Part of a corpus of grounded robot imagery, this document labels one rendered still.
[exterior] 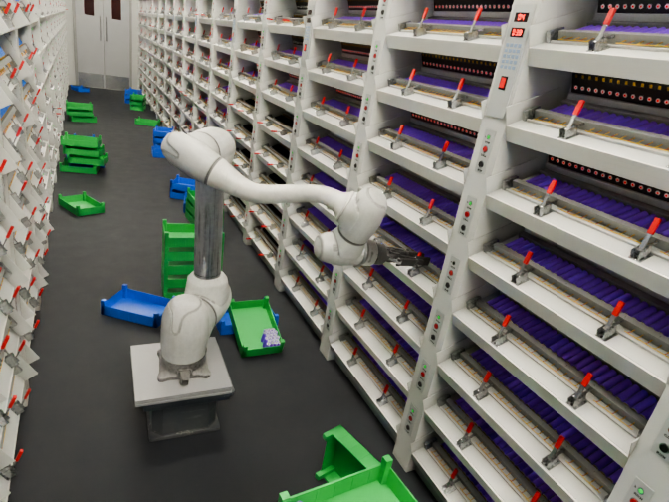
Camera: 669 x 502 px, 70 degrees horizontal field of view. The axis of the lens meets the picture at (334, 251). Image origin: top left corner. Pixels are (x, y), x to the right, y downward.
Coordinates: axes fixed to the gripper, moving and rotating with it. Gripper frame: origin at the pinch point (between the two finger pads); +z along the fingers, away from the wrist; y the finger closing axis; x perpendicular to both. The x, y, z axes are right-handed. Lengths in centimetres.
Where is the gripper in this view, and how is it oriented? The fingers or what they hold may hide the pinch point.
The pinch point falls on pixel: (418, 258)
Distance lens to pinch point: 173.5
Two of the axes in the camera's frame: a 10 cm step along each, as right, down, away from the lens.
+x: 2.9, -9.1, -3.1
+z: 8.6, 1.0, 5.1
